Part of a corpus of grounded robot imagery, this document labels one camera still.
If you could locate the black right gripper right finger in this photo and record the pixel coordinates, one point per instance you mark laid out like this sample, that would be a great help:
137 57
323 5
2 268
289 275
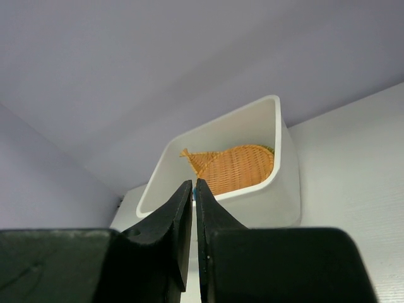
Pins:
238 264

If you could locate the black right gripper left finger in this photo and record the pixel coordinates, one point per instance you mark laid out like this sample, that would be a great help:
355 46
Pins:
147 262

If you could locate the round orange woven plate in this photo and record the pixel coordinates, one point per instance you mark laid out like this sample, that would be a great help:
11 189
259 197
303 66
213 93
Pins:
238 168

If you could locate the orange fish-shaped woven plate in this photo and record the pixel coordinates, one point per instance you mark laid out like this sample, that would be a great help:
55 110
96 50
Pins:
198 160

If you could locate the round green-rimmed bamboo plate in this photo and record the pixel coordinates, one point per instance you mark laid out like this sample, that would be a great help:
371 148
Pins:
270 149

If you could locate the white plastic bin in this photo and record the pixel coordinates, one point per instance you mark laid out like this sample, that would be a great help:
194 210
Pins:
272 203

